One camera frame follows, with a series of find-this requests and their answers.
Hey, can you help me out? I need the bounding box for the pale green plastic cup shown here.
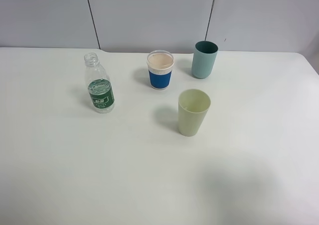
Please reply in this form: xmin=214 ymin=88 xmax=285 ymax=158
xmin=178 ymin=89 xmax=211 ymax=136

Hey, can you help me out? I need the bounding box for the clear bottle green label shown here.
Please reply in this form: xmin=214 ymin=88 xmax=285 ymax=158
xmin=84 ymin=52 xmax=115 ymax=113

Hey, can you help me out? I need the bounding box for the blue sleeved paper cup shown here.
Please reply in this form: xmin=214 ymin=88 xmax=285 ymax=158
xmin=147 ymin=50 xmax=174 ymax=90

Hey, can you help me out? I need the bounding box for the teal plastic cup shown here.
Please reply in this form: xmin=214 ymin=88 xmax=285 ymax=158
xmin=191 ymin=41 xmax=218 ymax=79

